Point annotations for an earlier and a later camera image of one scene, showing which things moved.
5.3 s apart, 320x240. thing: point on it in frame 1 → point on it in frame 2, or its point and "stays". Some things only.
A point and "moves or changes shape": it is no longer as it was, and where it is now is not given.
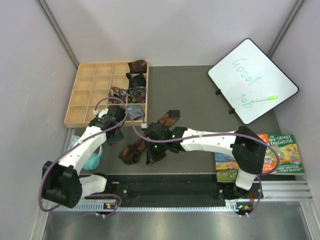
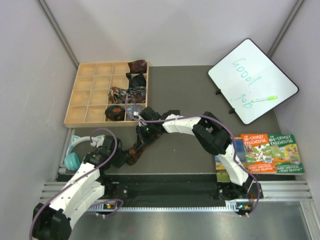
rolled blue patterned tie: x=136 y=95 stays
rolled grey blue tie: x=135 y=112 stays
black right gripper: x=152 y=157 → x=141 y=138
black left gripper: x=119 y=136 → x=123 y=156
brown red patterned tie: x=130 y=154 moves or changes shape
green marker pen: x=271 y=98 stays
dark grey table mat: x=184 y=96 stays
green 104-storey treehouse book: x=290 y=162 stays
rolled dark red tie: x=138 y=66 stays
